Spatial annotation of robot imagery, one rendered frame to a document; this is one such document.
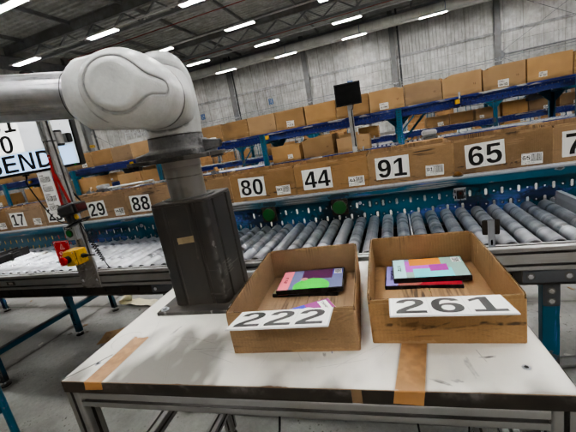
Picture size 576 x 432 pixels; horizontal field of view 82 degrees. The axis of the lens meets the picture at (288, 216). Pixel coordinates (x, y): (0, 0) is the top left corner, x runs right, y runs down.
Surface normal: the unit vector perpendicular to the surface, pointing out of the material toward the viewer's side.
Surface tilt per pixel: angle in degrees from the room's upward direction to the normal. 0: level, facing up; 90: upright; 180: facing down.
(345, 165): 90
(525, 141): 90
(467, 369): 0
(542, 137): 90
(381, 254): 90
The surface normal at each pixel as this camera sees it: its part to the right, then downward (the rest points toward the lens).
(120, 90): 0.12, 0.22
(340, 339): -0.18, 0.27
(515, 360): -0.18, -0.96
